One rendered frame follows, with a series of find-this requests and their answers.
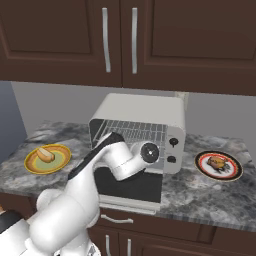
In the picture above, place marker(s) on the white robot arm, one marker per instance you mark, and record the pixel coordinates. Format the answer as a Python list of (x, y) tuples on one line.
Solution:
[(71, 206)]

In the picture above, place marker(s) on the white toaster oven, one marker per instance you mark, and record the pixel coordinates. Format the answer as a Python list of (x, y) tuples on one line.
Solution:
[(143, 111)]

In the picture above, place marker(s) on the black toaster oven knob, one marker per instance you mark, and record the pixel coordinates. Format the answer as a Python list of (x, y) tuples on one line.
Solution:
[(171, 159), (173, 142)]

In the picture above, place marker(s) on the black glass toaster oven door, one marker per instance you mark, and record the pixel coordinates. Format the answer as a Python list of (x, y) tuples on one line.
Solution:
[(140, 188)]

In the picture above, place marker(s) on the hotdog bun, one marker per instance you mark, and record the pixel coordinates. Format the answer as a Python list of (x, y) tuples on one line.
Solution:
[(45, 155)]

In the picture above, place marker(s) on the brown chicken drumstick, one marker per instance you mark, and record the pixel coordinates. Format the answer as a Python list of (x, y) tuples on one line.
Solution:
[(217, 163)]

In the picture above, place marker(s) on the dark brown base cupboard door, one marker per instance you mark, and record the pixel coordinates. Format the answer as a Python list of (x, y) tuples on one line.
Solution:
[(100, 240), (166, 248)]

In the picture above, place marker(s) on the yellow green plate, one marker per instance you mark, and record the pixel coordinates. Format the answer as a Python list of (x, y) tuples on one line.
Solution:
[(58, 160)]

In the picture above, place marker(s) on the dark brown drawer front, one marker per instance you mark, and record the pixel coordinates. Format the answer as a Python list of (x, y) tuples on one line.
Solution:
[(16, 201), (233, 241), (160, 226)]

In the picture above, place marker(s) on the black red rimmed plate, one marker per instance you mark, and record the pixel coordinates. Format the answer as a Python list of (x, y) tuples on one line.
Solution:
[(233, 168)]

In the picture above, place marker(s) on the dark brown wall cupboard door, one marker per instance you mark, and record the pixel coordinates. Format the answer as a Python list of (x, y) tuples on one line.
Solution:
[(200, 40), (50, 36)]

